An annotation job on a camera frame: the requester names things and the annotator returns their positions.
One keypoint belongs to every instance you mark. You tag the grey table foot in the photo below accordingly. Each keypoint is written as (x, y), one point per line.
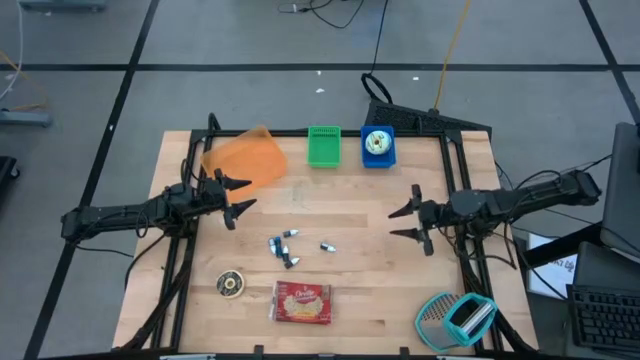
(60, 4)
(25, 118)

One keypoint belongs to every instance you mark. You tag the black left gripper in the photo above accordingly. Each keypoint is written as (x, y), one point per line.
(210, 196)

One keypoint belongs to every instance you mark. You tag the green plastic basket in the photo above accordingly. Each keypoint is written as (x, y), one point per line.
(324, 156)

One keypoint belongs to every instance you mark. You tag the grey computer monitor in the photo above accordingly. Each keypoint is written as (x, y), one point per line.
(622, 200)

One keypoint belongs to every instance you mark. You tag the teal metal box grater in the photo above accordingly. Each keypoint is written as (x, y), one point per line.
(435, 320)

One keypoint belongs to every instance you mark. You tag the white paper sheet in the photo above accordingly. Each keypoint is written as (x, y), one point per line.
(555, 275)

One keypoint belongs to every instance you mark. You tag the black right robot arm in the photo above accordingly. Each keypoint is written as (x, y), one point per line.
(540, 196)

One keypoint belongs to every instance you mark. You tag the red popcorn packet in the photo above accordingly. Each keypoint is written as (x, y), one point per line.
(300, 305)

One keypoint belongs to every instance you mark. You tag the black aluminium table frame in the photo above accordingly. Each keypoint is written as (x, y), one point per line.
(350, 133)

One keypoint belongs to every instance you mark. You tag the chocolate frosted toy donut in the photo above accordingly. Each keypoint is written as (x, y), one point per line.
(222, 285)

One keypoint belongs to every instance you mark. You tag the mint frosted toy donut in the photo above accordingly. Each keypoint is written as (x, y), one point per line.
(371, 145)

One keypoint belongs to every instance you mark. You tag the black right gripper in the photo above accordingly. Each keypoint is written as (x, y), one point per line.
(437, 215)

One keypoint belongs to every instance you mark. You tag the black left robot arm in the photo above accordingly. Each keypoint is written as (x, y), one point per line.
(125, 212)

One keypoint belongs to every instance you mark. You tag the black perforated panel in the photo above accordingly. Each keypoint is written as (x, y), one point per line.
(400, 117)

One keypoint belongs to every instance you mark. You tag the black table edge clip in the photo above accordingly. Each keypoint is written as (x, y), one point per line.
(405, 352)
(258, 350)

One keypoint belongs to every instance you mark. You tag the black metal beam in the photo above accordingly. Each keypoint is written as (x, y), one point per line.
(560, 247)

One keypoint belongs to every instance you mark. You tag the blue plastic basket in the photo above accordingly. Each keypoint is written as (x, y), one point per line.
(367, 161)

